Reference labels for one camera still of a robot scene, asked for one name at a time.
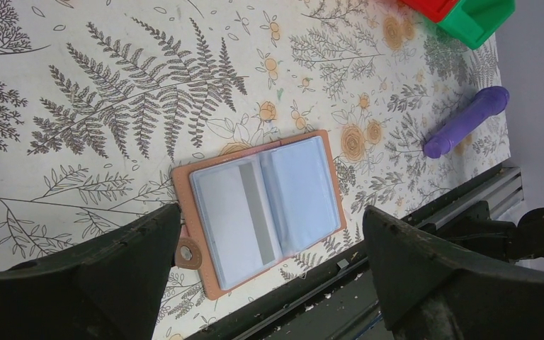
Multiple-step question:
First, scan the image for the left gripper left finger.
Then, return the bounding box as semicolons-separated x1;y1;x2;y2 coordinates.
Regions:
0;204;181;339

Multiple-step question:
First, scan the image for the tan leather card holder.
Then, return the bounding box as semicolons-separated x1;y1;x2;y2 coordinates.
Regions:
171;130;346;300

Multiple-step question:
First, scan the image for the red plastic bin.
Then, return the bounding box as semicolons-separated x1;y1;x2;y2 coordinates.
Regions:
402;0;459;23

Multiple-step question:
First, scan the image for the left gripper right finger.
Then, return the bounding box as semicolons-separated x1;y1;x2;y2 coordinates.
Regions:
363;206;544;339

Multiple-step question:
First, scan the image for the purple marker pen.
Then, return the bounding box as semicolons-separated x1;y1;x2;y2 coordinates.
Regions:
423;86;510;159

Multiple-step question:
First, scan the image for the green plastic bin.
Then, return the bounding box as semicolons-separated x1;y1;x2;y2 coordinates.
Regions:
438;0;516;50

